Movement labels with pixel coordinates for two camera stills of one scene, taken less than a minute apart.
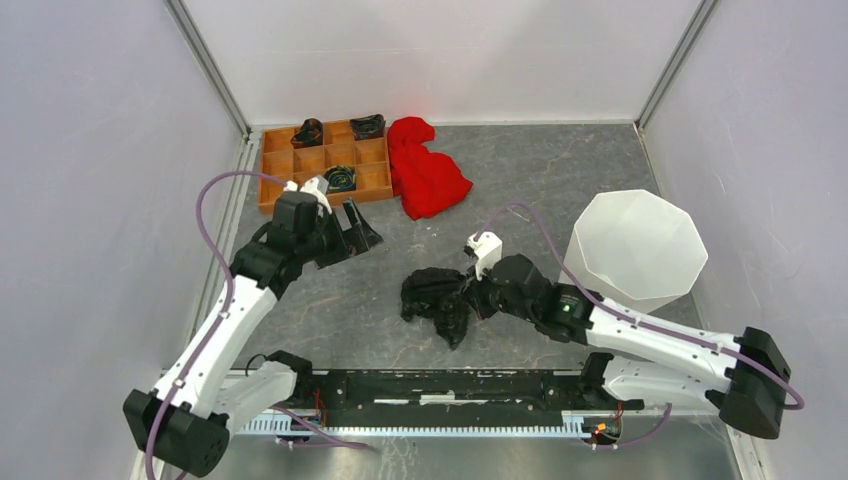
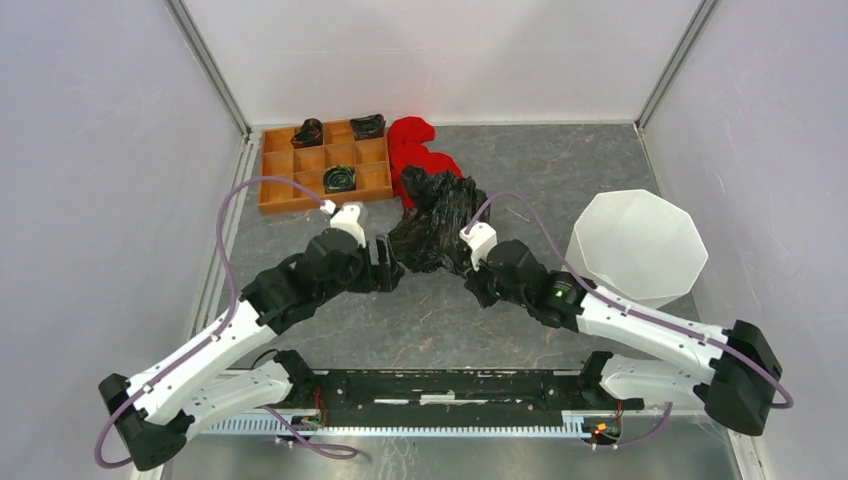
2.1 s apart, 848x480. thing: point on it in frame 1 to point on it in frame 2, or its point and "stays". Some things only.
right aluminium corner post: [676, 63] stays
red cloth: [425, 181] stays
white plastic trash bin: [635, 249] stays
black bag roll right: [368, 127] stays
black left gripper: [358, 238] to [385, 274]
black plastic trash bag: [438, 294] to [427, 237]
